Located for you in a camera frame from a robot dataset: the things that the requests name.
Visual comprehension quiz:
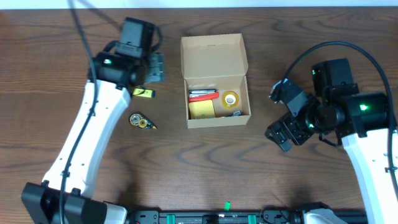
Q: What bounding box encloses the yellow highlighter pen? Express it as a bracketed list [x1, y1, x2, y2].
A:
[132, 88, 155, 98]

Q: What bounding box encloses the yellow black correction tape dispenser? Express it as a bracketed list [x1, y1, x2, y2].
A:
[129, 112, 157, 129]

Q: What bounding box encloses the red stapler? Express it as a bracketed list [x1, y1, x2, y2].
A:
[188, 89, 220, 103]

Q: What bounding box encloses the yellow sticky note pad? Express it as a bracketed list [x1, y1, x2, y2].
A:
[188, 100, 215, 119]

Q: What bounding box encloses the cardboard box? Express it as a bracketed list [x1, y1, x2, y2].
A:
[181, 34, 251, 129]

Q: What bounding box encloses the clear tape roll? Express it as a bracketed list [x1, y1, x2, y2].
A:
[221, 91, 239, 109]

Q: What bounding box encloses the small blue staples box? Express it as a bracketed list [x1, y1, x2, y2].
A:
[226, 110, 242, 117]

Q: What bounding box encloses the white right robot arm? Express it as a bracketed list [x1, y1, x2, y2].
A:
[265, 92, 397, 223]

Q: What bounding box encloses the green clip on rail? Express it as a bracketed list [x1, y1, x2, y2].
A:
[224, 202, 231, 212]

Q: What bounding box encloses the black aluminium mounting rail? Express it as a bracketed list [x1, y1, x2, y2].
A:
[124, 210, 369, 224]

